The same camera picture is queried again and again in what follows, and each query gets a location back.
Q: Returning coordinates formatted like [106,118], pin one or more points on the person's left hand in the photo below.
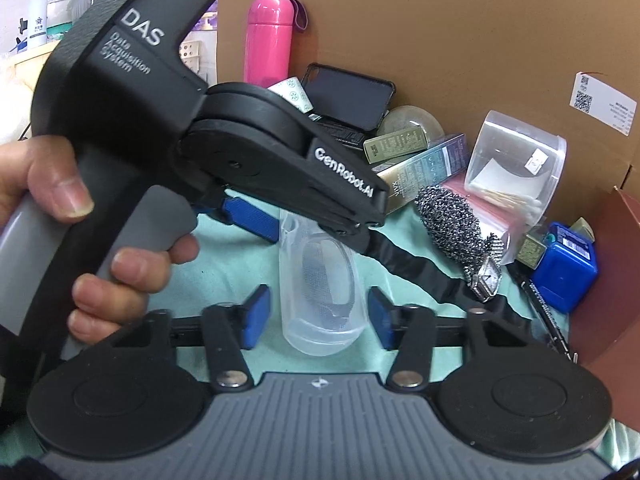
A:
[55,180]

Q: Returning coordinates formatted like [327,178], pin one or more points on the brown storage box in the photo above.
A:
[610,285]

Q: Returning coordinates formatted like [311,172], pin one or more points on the large cardboard sheet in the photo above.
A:
[450,35]

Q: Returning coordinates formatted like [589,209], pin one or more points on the long teal box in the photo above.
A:
[425,170]

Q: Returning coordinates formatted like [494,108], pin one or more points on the blue plastic box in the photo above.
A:
[565,270]

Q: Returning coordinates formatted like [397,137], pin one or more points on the black pen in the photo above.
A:
[542,305]

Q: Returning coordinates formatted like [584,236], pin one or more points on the steel wool scourer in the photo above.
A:
[445,220]

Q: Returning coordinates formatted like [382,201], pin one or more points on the clear glass dome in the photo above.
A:
[410,117]

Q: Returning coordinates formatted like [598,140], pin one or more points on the green table cloth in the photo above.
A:
[215,272]

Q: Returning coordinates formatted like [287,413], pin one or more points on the silver wristwatch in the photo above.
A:
[487,277]

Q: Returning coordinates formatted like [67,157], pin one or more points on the small green box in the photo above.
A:
[530,250]

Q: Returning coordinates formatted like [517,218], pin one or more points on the clear glasses case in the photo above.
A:
[310,332]

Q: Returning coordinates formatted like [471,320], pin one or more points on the pink thermos bottle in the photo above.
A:
[267,45]

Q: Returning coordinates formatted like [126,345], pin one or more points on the black phone case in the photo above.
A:
[350,95]

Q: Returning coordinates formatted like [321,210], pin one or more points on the small green packet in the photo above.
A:
[582,229]

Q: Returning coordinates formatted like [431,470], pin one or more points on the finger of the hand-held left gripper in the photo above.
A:
[250,220]

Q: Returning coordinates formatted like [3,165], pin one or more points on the white spray bottle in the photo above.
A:
[38,15]

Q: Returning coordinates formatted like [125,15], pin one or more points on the clear cylindrical swab container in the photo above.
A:
[505,160]

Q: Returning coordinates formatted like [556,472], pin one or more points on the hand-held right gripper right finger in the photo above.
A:
[380,317]

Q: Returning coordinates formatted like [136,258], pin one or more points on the olive green box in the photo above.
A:
[395,145]

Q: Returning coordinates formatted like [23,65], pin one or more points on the white perforated basket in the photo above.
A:
[192,57]

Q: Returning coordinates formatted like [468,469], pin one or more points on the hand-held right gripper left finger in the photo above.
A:
[257,317]

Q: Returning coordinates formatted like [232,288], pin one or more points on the black cardboard box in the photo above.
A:
[345,136]

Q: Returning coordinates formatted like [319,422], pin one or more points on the purple printed package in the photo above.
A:
[210,15]

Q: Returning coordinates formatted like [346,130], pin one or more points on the pink zip bag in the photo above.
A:
[500,216]

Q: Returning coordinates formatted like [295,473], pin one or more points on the white shipping label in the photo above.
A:
[602,105]

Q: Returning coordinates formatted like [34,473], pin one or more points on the green patterned tape roll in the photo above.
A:
[295,92]

